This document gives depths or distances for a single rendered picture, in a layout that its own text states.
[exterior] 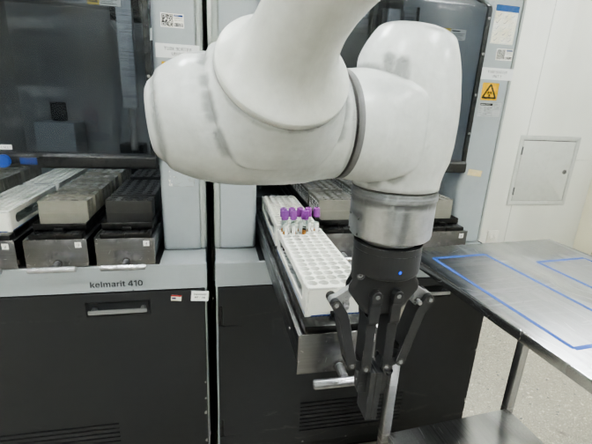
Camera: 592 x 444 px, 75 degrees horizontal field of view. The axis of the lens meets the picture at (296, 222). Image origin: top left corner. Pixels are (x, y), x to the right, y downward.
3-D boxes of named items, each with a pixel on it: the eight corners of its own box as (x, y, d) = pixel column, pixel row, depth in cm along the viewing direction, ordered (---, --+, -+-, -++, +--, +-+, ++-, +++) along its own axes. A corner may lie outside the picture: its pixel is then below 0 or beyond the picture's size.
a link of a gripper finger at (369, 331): (385, 292, 43) (373, 292, 43) (372, 377, 46) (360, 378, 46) (372, 277, 47) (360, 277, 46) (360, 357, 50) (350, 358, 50)
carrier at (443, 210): (447, 217, 121) (450, 198, 119) (450, 218, 119) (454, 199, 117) (412, 217, 118) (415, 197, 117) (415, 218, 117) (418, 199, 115)
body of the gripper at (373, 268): (407, 225, 47) (398, 293, 50) (341, 226, 46) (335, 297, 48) (440, 247, 40) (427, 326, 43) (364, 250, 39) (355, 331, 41)
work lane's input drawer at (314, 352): (253, 232, 124) (254, 204, 122) (296, 231, 127) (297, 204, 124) (301, 395, 56) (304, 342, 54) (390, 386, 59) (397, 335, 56)
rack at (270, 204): (261, 215, 119) (262, 195, 117) (292, 214, 121) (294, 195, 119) (275, 250, 92) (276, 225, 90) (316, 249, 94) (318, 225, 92)
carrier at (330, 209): (353, 218, 115) (355, 198, 113) (355, 220, 113) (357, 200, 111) (314, 218, 112) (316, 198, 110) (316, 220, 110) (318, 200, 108)
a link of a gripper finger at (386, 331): (379, 277, 47) (389, 276, 47) (371, 356, 50) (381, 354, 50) (392, 292, 43) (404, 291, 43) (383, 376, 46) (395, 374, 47)
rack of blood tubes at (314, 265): (276, 254, 90) (277, 228, 88) (318, 252, 92) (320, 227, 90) (305, 323, 62) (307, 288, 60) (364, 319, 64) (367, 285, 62)
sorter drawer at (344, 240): (278, 197, 169) (279, 177, 167) (309, 197, 172) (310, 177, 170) (321, 265, 101) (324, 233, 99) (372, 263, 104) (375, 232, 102)
